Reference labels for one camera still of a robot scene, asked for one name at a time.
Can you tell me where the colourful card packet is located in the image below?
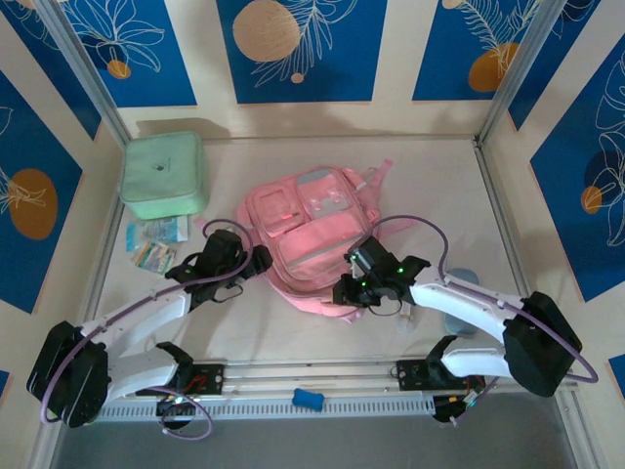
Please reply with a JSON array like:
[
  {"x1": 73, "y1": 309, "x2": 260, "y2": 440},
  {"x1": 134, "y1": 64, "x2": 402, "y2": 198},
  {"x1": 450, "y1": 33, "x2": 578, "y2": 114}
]
[{"x1": 131, "y1": 241, "x2": 180, "y2": 275}]

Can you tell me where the light blue pencil case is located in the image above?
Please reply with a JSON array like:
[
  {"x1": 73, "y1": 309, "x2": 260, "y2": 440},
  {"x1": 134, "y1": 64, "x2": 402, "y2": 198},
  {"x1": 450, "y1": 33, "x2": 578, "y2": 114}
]
[{"x1": 441, "y1": 266, "x2": 482, "y2": 341}]

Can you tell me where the mint green zip case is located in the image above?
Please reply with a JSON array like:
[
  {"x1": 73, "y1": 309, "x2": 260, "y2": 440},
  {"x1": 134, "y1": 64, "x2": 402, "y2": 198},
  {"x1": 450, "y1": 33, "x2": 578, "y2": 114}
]
[{"x1": 119, "y1": 130, "x2": 207, "y2": 220}]

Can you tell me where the pink student backpack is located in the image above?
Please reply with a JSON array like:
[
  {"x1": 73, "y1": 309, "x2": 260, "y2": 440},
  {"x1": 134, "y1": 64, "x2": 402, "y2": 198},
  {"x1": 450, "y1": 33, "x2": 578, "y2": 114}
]
[{"x1": 236, "y1": 156, "x2": 416, "y2": 324}]

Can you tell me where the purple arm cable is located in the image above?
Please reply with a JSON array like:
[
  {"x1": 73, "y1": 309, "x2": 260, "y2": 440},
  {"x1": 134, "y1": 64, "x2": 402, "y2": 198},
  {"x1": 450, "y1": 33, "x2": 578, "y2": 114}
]
[
  {"x1": 41, "y1": 218, "x2": 255, "y2": 441},
  {"x1": 363, "y1": 214, "x2": 600, "y2": 426}
]

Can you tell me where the aluminium frame post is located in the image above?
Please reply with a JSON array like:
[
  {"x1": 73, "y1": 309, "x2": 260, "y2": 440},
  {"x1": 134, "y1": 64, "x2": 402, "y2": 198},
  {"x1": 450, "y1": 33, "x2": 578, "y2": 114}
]
[
  {"x1": 477, "y1": 0, "x2": 575, "y2": 146},
  {"x1": 36, "y1": 0, "x2": 136, "y2": 143}
]

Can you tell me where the aluminium mounting rail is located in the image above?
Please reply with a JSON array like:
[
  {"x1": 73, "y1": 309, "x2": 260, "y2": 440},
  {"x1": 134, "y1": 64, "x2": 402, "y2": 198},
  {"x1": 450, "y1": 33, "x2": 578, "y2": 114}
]
[{"x1": 41, "y1": 351, "x2": 580, "y2": 401}]

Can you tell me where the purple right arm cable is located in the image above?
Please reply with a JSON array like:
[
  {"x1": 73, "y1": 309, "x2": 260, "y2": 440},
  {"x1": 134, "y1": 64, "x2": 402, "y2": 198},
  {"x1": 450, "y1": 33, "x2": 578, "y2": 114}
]
[{"x1": 363, "y1": 214, "x2": 600, "y2": 426}]

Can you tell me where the white slotted cable duct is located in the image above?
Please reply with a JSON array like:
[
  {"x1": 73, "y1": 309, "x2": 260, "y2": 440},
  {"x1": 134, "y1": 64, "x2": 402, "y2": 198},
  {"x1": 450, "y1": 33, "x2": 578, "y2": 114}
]
[{"x1": 97, "y1": 396, "x2": 436, "y2": 422}]

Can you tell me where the blue tissue packet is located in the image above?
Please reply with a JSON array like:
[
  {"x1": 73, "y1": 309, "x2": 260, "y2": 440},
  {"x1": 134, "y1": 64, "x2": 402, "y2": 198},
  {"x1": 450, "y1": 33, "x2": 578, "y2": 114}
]
[{"x1": 125, "y1": 215, "x2": 189, "y2": 245}]

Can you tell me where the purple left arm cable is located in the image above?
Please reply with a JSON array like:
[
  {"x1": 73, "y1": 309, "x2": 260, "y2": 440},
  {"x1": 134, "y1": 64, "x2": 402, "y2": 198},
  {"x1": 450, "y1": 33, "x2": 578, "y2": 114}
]
[{"x1": 41, "y1": 218, "x2": 255, "y2": 441}]

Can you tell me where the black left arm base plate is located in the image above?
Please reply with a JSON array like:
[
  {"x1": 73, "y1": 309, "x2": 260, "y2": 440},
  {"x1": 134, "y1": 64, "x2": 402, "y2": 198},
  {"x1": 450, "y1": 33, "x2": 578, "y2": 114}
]
[{"x1": 183, "y1": 363, "x2": 227, "y2": 397}]

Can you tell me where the aluminium table side rail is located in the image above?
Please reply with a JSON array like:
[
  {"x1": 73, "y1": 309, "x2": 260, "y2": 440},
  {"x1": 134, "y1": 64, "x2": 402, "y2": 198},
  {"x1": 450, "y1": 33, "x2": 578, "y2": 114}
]
[
  {"x1": 472, "y1": 139, "x2": 556, "y2": 353},
  {"x1": 70, "y1": 194, "x2": 129, "y2": 365}
]

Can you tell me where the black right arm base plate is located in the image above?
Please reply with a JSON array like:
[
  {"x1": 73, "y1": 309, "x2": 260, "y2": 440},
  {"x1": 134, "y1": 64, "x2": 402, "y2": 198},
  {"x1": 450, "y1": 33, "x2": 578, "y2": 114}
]
[{"x1": 396, "y1": 359, "x2": 440, "y2": 392}]

